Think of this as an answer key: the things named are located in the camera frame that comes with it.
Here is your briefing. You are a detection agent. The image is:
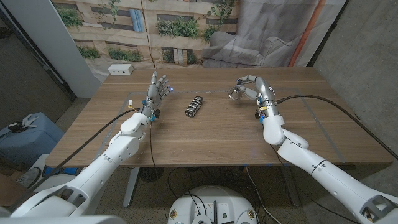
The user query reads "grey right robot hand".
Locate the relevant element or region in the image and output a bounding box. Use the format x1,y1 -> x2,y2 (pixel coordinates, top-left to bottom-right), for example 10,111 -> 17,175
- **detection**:
234,75 -> 284,124

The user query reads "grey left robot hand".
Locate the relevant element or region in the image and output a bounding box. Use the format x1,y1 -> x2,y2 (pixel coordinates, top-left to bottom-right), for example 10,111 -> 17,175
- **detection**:
139,70 -> 174,121

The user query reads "silver bell with black handle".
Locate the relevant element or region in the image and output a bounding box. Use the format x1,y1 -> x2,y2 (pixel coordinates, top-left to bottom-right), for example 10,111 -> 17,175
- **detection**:
228,84 -> 246,101

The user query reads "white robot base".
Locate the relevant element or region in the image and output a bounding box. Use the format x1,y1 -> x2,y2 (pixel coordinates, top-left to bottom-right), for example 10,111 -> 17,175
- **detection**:
167,185 -> 258,224

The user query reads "black golf ball box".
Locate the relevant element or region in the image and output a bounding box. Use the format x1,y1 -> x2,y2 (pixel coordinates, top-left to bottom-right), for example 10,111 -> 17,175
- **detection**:
185,95 -> 205,118

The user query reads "brown cardboard box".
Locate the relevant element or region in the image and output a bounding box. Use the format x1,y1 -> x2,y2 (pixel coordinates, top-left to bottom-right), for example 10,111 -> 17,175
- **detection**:
0,175 -> 37,207

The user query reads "white power strip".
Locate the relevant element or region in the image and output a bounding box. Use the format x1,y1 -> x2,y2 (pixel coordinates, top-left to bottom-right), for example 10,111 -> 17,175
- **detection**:
108,63 -> 134,76

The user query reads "printed fabric backdrop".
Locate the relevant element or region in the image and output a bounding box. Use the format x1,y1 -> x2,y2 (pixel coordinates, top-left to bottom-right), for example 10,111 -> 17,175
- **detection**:
51,0 -> 348,83

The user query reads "black round floor disc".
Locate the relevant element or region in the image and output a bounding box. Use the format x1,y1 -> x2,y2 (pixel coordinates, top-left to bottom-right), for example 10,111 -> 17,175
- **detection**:
139,167 -> 165,183

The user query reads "grey table leg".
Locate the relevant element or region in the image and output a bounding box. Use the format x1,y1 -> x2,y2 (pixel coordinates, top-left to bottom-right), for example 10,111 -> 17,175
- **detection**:
123,167 -> 141,208
279,164 -> 301,208

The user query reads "white pillar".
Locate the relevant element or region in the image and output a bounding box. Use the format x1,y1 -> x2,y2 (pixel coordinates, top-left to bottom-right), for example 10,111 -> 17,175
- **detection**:
1,0 -> 103,98

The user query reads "blue plastic container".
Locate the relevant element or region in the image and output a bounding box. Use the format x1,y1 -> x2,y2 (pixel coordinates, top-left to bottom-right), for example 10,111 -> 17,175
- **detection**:
0,112 -> 65,170

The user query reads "white wheeled cart base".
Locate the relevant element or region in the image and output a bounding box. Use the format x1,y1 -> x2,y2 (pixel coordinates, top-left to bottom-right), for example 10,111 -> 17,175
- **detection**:
15,154 -> 78,192

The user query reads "black and white tool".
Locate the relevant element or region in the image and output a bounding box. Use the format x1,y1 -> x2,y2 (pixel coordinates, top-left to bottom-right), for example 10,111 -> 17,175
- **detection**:
8,113 -> 40,133

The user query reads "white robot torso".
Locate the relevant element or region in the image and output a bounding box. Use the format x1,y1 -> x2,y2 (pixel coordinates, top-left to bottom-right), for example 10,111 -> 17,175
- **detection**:
0,207 -> 127,224

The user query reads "white connector with yellow wires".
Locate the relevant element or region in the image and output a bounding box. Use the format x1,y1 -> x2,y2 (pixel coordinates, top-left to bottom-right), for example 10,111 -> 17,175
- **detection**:
127,98 -> 139,113

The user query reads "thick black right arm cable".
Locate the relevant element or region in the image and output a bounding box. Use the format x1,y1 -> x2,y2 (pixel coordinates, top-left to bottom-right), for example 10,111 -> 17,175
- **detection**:
275,94 -> 398,161

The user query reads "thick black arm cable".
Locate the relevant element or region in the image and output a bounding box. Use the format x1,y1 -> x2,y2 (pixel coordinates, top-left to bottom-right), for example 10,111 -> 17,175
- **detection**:
9,108 -> 141,212
275,94 -> 398,161

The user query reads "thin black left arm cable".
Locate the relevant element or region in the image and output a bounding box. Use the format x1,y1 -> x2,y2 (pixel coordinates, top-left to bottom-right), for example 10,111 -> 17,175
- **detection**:
149,120 -> 157,170

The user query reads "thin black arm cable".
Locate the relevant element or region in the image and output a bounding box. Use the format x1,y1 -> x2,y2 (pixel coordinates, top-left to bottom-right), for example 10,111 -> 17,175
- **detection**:
269,143 -> 360,224
149,120 -> 157,170

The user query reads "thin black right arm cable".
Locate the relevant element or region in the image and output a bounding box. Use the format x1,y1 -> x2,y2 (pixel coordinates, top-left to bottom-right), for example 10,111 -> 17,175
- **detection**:
269,143 -> 360,224

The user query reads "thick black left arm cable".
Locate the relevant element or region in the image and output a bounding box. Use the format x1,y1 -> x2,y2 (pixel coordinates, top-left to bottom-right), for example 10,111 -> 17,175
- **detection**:
9,108 -> 141,212

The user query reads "white floor cable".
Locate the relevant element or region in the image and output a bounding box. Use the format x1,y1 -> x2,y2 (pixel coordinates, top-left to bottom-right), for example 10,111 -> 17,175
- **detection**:
245,167 -> 275,224

